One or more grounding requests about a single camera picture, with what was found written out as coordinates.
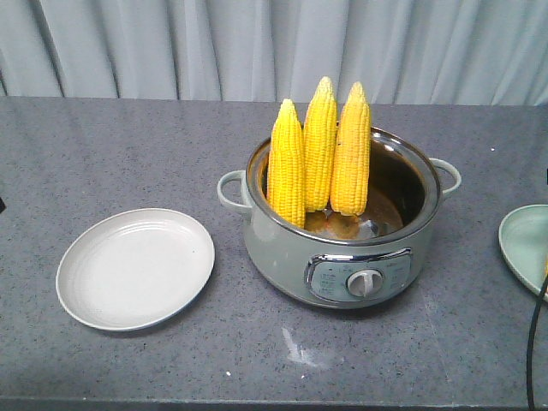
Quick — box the yellow corn cob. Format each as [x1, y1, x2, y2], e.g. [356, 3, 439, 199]
[267, 98, 306, 228]
[304, 76, 337, 211]

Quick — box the green electric cooking pot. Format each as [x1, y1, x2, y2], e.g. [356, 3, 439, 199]
[217, 126, 462, 310]

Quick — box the cream white plate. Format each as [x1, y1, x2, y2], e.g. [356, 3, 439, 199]
[56, 208, 215, 331]

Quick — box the grey pleated curtain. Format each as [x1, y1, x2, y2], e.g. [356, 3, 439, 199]
[1, 1, 547, 105]

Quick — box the light green plate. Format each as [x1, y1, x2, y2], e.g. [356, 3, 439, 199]
[497, 204, 547, 295]

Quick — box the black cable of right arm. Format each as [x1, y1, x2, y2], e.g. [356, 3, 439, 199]
[526, 256, 548, 411]

